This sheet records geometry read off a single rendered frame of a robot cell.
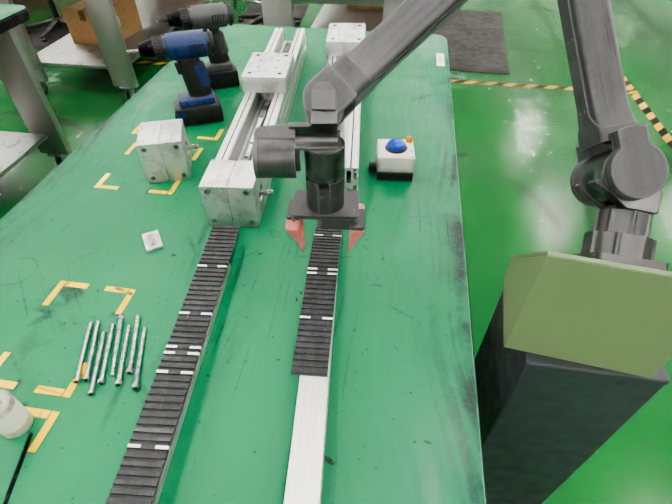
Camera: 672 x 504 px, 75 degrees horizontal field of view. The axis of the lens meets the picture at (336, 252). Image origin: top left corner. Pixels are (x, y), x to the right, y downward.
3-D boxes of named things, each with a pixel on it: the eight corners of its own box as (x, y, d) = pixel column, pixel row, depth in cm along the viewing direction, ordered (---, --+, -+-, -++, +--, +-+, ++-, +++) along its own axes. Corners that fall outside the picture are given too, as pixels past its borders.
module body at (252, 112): (266, 199, 93) (262, 165, 87) (220, 197, 93) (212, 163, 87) (306, 55, 150) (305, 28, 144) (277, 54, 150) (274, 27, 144)
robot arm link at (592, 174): (655, 225, 60) (628, 227, 65) (669, 151, 60) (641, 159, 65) (589, 212, 60) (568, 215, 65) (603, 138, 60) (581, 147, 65)
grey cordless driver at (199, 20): (244, 86, 132) (232, 5, 117) (176, 96, 128) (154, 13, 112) (239, 76, 137) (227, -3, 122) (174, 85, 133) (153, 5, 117)
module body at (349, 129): (357, 202, 92) (358, 168, 86) (309, 200, 92) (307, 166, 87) (362, 56, 149) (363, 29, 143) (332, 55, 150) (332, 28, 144)
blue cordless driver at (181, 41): (229, 121, 117) (213, 33, 102) (151, 133, 112) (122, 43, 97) (224, 108, 122) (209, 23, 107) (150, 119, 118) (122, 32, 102)
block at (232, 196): (271, 228, 86) (266, 188, 80) (208, 225, 87) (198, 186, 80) (278, 199, 93) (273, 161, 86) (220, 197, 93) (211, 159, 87)
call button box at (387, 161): (412, 182, 97) (416, 157, 93) (368, 180, 98) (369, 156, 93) (410, 162, 103) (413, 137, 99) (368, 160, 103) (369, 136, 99)
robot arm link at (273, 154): (337, 79, 58) (336, 102, 66) (248, 80, 58) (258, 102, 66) (337, 171, 58) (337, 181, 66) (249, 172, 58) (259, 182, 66)
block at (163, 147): (202, 177, 99) (192, 139, 92) (149, 183, 97) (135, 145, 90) (202, 154, 106) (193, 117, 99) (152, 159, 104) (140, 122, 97)
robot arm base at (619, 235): (671, 276, 56) (628, 274, 68) (683, 213, 56) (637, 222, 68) (596, 262, 58) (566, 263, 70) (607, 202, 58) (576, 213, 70)
